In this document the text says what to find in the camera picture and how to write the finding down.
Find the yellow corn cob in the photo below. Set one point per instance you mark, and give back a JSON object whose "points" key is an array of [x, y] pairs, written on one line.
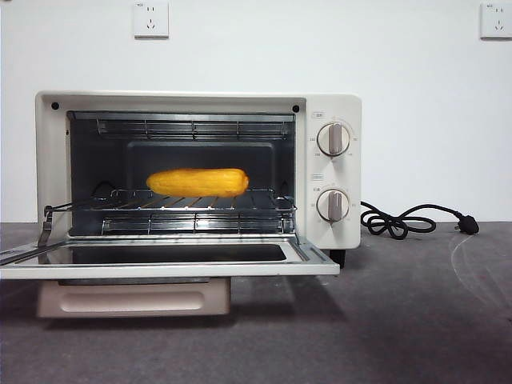
{"points": [[196, 182]]}

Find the white wall socket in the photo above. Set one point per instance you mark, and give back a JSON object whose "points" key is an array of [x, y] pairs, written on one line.
{"points": [[151, 20], [497, 20]]}

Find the cream timer knob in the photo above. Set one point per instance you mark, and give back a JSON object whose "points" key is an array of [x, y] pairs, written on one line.
{"points": [[333, 205]]}

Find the cream Toshiba toaster oven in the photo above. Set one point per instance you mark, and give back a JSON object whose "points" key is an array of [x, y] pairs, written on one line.
{"points": [[332, 104]]}

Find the cream temperature knob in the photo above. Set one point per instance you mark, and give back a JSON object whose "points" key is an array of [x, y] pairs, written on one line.
{"points": [[333, 139]]}

